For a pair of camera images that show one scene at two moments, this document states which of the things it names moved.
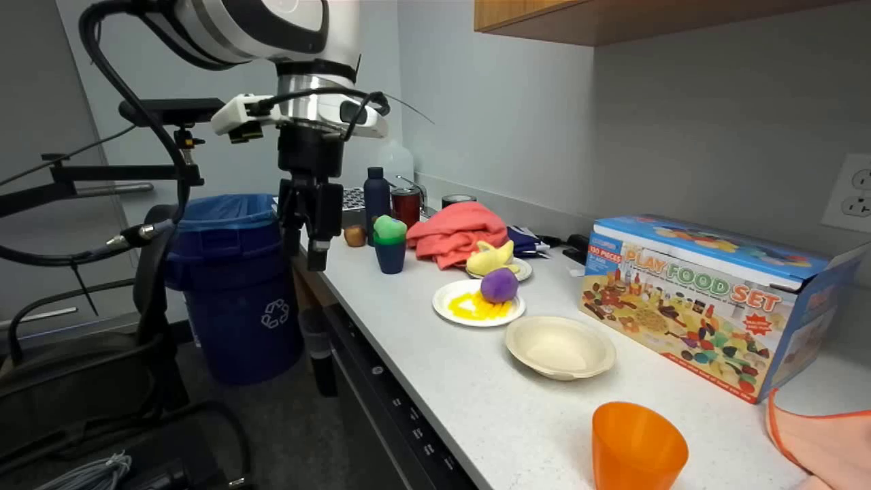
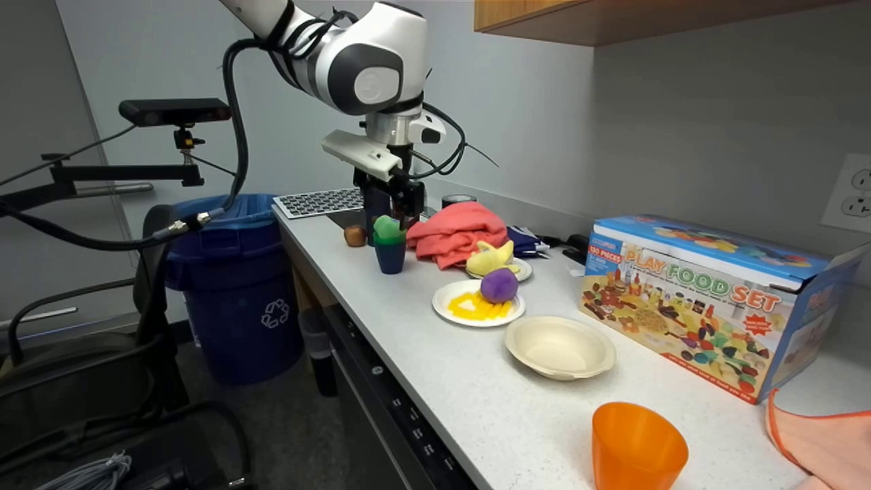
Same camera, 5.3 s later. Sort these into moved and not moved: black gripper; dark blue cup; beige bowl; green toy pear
Moved: black gripper
Not moved: beige bowl; green toy pear; dark blue cup
